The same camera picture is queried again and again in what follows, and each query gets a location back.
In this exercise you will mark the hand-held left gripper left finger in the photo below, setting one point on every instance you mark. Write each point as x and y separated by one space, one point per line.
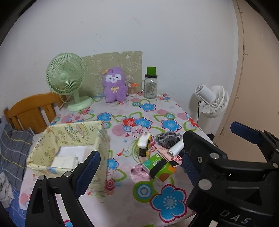
87 172

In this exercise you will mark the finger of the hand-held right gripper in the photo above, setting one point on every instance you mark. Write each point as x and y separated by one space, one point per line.
244 132
207 148

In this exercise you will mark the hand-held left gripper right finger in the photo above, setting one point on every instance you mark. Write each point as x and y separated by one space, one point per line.
190 170

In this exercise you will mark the white plastic bag roll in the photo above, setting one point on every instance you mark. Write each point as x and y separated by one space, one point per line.
175 149

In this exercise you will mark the pink wet wipes pack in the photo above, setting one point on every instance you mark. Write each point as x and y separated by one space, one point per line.
164 153

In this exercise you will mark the green and orange tissue pack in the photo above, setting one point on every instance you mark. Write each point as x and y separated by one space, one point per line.
159 168

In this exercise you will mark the yellow patterned paper box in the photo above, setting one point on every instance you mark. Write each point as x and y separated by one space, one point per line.
72 133

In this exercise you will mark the yellow and white tissue pack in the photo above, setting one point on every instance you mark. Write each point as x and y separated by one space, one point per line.
144 144

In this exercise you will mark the floral tablecloth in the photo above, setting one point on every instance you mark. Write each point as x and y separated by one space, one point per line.
128 174

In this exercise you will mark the white clip fan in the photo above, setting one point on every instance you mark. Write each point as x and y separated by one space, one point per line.
214 101

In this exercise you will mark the beige wooden door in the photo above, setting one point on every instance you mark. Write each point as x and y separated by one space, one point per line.
255 76

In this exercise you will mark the grey plaid bedding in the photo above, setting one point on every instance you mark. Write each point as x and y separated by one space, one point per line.
13 148

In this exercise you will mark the crumpled white cloth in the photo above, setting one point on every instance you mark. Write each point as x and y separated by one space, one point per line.
5 189

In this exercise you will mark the glass jar with green lid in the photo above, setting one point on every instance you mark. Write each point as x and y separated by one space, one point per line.
150 87

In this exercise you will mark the wooden chair back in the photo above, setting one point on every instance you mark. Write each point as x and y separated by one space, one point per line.
28 111

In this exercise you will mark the purple plush toy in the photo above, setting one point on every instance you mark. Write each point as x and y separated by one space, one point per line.
114 87

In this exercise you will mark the cotton swab container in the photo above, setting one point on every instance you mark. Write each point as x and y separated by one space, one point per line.
132 89

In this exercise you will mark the green desk fan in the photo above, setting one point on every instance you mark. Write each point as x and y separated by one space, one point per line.
64 76

